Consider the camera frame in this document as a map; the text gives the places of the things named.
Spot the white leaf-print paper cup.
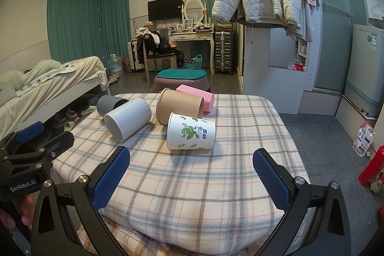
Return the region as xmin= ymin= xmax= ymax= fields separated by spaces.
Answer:
xmin=167 ymin=112 xmax=216 ymax=152

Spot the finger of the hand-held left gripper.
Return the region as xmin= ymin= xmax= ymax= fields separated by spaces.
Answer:
xmin=18 ymin=131 xmax=75 ymax=168
xmin=0 ymin=121 xmax=45 ymax=155

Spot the black clothes pile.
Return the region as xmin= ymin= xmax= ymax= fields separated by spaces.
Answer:
xmin=136 ymin=30 xmax=184 ymax=68

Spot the purple stool with teal cushion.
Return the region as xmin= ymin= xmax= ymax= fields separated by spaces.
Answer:
xmin=153 ymin=69 xmax=210 ymax=94

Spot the grey hanging garment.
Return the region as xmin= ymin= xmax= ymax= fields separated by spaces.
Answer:
xmin=285 ymin=0 xmax=315 ymax=42

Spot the white washing machine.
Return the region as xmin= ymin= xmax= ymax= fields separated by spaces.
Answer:
xmin=343 ymin=24 xmax=384 ymax=119

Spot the white cabinet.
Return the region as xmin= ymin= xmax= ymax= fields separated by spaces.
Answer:
xmin=240 ymin=25 xmax=315 ymax=116

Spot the white dressing table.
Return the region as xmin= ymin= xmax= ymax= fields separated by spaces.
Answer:
xmin=168 ymin=30 xmax=216 ymax=74

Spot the clear water jug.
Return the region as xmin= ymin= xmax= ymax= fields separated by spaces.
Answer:
xmin=107 ymin=54 xmax=123 ymax=77

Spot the wide green curtain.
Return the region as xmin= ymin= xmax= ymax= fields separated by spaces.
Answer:
xmin=48 ymin=0 xmax=130 ymax=65

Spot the grey sneaker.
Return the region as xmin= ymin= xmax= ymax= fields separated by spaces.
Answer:
xmin=64 ymin=107 xmax=80 ymax=123

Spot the teal plastic basket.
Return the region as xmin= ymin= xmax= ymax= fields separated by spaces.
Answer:
xmin=184 ymin=54 xmax=203 ymax=71

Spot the wooden chair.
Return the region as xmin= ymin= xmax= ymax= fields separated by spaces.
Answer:
xmin=143 ymin=34 xmax=177 ymax=88

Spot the white suitcase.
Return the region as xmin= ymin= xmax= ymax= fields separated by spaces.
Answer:
xmin=127 ymin=40 xmax=145 ymax=73

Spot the green sandal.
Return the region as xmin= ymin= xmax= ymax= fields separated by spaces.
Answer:
xmin=79 ymin=105 xmax=97 ymax=116

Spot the plaid table cloth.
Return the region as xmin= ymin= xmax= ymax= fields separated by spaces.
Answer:
xmin=49 ymin=93 xmax=311 ymax=256

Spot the white plastic packet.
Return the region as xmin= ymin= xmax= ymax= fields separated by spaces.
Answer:
xmin=352 ymin=120 xmax=376 ymax=157

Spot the oval white mirror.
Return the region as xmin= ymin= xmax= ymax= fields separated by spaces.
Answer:
xmin=184 ymin=0 xmax=207 ymax=23

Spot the pink foam block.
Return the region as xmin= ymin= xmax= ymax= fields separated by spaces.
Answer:
xmin=176 ymin=84 xmax=215 ymax=113

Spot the person's left hand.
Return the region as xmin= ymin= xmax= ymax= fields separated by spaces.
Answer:
xmin=0 ymin=195 xmax=34 ymax=231

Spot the brown paper cup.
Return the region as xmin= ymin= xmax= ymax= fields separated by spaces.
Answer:
xmin=156 ymin=88 xmax=204 ymax=126

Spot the plain white cup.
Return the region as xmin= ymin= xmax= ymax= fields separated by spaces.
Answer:
xmin=104 ymin=98 xmax=152 ymax=143

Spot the grey cup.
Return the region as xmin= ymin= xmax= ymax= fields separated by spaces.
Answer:
xmin=96 ymin=95 xmax=130 ymax=118

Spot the bed with beige bedding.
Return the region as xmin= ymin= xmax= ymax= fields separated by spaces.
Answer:
xmin=0 ymin=56 xmax=111 ymax=139

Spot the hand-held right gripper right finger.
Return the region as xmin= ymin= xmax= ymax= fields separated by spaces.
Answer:
xmin=252 ymin=149 xmax=351 ymax=256

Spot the red bottle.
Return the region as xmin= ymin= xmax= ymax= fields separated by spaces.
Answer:
xmin=358 ymin=146 xmax=384 ymax=187

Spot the black television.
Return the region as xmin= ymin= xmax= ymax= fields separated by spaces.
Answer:
xmin=148 ymin=0 xmax=183 ymax=22

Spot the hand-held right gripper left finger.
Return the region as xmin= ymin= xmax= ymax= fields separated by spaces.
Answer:
xmin=31 ymin=146 xmax=131 ymax=256

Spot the dark ribbed suitcase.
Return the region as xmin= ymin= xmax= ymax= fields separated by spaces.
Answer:
xmin=214 ymin=31 xmax=236 ymax=75

